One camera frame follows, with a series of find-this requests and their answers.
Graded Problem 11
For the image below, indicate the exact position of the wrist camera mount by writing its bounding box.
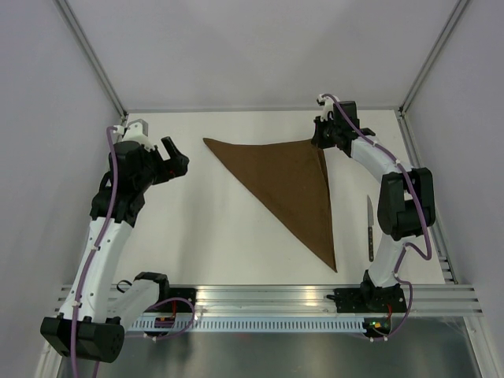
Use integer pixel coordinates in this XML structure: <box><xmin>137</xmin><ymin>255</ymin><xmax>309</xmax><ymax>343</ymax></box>
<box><xmin>317</xmin><ymin>94</ymin><xmax>339</xmax><ymax>121</ymax></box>
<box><xmin>112</xmin><ymin>119</ymin><xmax>155</xmax><ymax>151</ymax></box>

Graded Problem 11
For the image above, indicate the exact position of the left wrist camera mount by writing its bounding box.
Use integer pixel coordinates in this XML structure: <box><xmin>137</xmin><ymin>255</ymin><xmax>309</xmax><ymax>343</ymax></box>
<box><xmin>112</xmin><ymin>119</ymin><xmax>155</xmax><ymax>151</ymax></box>

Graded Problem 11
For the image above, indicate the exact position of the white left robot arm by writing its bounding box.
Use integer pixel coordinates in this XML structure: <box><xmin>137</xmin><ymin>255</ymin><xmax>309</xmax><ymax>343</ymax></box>
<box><xmin>40</xmin><ymin>137</ymin><xmax>189</xmax><ymax>363</ymax></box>

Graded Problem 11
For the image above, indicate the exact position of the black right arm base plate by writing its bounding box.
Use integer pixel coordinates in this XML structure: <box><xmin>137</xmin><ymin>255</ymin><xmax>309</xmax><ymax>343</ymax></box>
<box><xmin>325</xmin><ymin>285</ymin><xmax>407</xmax><ymax>313</ymax></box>

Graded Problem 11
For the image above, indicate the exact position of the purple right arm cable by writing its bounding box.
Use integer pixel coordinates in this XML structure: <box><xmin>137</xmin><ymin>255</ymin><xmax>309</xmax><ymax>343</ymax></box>
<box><xmin>321</xmin><ymin>93</ymin><xmax>432</xmax><ymax>343</ymax></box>

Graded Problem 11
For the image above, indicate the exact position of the steel table knife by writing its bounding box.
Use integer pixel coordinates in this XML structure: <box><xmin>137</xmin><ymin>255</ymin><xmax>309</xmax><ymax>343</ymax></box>
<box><xmin>366</xmin><ymin>196</ymin><xmax>375</xmax><ymax>262</ymax></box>

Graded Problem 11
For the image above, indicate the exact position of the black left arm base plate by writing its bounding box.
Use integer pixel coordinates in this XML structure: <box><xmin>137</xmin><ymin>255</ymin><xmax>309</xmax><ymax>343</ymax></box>
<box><xmin>165</xmin><ymin>287</ymin><xmax>198</xmax><ymax>314</ymax></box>

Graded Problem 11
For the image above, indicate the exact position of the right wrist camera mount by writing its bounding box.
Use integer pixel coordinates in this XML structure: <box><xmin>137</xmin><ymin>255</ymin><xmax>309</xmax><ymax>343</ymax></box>
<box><xmin>317</xmin><ymin>94</ymin><xmax>339</xmax><ymax>121</ymax></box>

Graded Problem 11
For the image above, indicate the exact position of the brown cloth napkin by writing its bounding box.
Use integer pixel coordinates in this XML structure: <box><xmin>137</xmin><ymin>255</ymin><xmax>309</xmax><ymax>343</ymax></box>
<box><xmin>203</xmin><ymin>138</ymin><xmax>337</xmax><ymax>271</ymax></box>

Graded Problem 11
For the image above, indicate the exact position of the white slotted cable duct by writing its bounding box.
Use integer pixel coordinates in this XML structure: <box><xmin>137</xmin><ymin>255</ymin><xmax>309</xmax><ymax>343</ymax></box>
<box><xmin>132</xmin><ymin>318</ymin><xmax>365</xmax><ymax>333</ymax></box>

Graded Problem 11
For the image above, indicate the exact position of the aluminium frame rail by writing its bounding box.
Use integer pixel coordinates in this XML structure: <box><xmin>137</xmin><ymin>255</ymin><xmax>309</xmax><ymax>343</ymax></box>
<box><xmin>54</xmin><ymin>283</ymin><xmax>484</xmax><ymax>316</ymax></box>

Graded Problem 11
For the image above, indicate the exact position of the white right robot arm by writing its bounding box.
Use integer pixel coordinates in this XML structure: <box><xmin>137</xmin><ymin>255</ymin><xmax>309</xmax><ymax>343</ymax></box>
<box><xmin>311</xmin><ymin>94</ymin><xmax>435</xmax><ymax>313</ymax></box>

